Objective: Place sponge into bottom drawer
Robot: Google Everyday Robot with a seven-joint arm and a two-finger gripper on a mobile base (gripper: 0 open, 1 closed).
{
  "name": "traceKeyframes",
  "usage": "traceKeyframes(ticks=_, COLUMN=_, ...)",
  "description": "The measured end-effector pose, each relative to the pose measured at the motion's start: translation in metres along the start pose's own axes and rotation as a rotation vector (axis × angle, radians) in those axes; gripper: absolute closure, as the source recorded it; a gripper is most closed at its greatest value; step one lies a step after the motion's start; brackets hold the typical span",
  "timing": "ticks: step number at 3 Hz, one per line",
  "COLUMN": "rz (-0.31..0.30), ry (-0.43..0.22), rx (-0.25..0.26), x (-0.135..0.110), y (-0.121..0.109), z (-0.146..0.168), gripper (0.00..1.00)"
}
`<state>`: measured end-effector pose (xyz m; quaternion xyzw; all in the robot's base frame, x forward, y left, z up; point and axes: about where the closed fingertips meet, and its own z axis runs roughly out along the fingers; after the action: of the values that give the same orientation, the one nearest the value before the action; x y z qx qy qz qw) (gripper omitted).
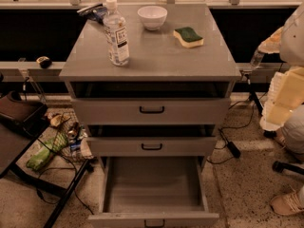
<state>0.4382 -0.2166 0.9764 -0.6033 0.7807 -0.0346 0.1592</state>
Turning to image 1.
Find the green yellow sponge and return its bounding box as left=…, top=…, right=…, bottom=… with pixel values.
left=173, top=27, right=203, bottom=48

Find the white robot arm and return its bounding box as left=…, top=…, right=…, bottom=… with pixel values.
left=258, top=3, right=304, bottom=131

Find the grey drawer cabinet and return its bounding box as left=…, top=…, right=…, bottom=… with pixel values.
left=58, top=3, right=242, bottom=159

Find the grey top drawer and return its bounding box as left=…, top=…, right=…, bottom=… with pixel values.
left=71, top=82, right=230, bottom=125

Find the grey drawer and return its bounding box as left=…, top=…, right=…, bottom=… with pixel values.
left=71, top=82, right=230, bottom=125
left=88, top=157, right=219, bottom=228
left=87, top=125, right=217, bottom=157

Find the grey middle drawer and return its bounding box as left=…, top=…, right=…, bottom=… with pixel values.
left=87, top=125, right=217, bottom=157

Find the grey bottom drawer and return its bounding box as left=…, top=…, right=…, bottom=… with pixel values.
left=88, top=157, right=219, bottom=228

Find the white ceramic bowl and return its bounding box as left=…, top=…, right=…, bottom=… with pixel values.
left=138, top=6, right=167, bottom=30

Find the black power adapter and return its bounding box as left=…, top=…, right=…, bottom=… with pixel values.
left=219, top=129, right=240, bottom=159

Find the clear plastic water bottle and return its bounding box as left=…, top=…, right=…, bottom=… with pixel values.
left=103, top=0, right=129, bottom=67

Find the black tripod stand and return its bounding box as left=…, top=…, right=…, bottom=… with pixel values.
left=241, top=73, right=277, bottom=139

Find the green plastic bag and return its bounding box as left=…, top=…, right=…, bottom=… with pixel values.
left=26, top=133, right=68, bottom=172

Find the dark blue snack bag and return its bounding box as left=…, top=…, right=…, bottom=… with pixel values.
left=77, top=3, right=107, bottom=25

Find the small background water bottle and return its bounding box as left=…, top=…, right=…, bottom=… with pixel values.
left=250, top=48, right=265, bottom=68

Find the black tape measure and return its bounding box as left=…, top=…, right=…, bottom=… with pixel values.
left=36, top=56, right=52, bottom=69

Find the black folding chair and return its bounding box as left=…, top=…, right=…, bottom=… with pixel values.
left=0, top=91, right=92, bottom=228

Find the person light trouser leg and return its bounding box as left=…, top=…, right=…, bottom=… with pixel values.
left=281, top=104, right=304, bottom=162

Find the tan sneaker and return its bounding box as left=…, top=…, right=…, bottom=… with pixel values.
left=270, top=191, right=304, bottom=216

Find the wire mesh trash basket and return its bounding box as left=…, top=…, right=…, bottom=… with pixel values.
left=47, top=111, right=94, bottom=162

